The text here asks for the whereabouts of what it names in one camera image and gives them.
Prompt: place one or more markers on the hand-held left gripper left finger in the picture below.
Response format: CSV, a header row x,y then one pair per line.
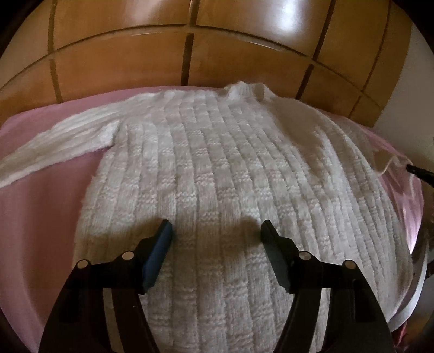
x,y
156,258

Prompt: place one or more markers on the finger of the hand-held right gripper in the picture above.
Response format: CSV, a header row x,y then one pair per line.
x,y
420,172

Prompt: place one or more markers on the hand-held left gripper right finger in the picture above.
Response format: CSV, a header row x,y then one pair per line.
x,y
278,258

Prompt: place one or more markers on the white knit sweater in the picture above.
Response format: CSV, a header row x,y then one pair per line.
x,y
217,190

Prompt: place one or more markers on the white mattress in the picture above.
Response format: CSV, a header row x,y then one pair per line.
x,y
412,295

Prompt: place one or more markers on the pink bed sheet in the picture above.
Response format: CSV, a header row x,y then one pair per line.
x,y
37,220

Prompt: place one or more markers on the wooden headboard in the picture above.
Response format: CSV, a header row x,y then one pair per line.
x,y
190,44

